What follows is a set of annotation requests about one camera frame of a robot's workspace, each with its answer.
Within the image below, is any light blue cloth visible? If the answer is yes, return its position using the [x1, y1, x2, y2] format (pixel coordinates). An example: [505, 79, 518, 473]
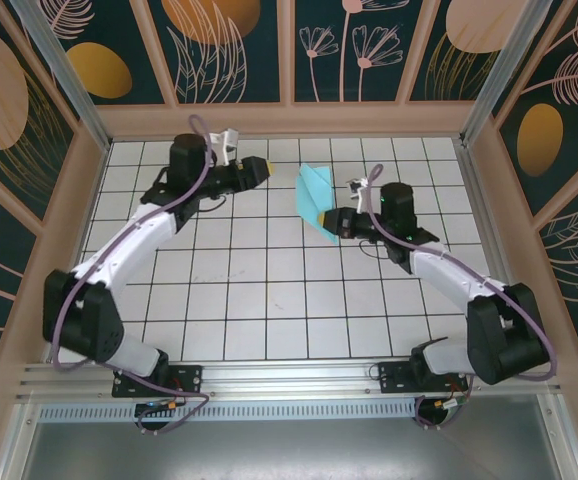
[294, 162, 341, 246]

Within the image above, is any grey metal sheet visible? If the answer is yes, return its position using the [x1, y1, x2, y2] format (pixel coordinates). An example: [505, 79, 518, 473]
[13, 394, 570, 480]

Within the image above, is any white grid table mat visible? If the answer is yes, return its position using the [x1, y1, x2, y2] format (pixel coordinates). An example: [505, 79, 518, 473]
[48, 138, 515, 364]

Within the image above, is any thin black right gripper cable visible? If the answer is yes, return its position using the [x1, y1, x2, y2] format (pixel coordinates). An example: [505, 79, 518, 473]
[358, 239, 393, 262]

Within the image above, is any aluminium side rail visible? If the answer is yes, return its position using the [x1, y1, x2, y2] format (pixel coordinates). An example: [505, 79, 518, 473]
[454, 139, 538, 357]

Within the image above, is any aluminium corner post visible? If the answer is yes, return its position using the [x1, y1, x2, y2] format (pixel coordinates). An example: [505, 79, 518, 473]
[458, 0, 568, 147]
[8, 0, 113, 152]

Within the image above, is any long aluminium mounting rail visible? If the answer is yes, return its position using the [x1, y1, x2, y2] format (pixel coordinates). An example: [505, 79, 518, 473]
[14, 353, 568, 401]

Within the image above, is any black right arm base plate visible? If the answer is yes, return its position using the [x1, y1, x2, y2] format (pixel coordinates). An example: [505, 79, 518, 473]
[377, 360, 470, 396]

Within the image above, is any perforated metal cable duct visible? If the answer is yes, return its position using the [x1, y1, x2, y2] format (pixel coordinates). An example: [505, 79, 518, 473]
[38, 402, 419, 421]

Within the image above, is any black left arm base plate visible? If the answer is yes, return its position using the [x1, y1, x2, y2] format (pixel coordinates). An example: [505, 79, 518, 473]
[112, 364, 204, 399]

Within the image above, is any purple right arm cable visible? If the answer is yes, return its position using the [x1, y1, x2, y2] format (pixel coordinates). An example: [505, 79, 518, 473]
[366, 164, 559, 432]

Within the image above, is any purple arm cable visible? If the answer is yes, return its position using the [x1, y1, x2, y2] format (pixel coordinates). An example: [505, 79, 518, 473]
[366, 164, 559, 432]
[50, 114, 215, 437]

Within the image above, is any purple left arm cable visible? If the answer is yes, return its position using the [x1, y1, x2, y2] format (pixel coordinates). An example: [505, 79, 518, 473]
[50, 114, 215, 437]

